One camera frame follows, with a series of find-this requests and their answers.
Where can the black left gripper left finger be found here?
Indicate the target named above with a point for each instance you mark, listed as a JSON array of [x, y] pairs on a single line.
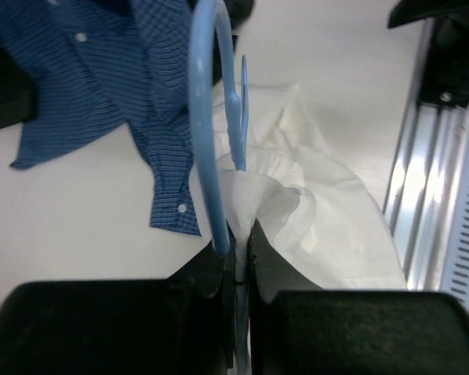
[[183, 324]]

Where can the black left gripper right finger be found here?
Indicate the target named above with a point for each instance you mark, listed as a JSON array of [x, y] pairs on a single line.
[[296, 327]]

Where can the white shirt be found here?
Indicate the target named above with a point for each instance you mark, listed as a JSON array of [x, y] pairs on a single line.
[[316, 213]]

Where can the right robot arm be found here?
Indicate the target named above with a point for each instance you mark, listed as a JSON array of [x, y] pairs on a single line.
[[445, 77]]

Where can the blue checked shirt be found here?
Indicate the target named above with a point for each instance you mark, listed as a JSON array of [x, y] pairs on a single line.
[[98, 65]]

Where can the black shirt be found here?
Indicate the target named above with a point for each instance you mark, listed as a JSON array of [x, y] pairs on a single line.
[[18, 94]]

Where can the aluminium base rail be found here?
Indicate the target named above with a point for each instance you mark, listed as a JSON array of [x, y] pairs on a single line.
[[425, 175]]

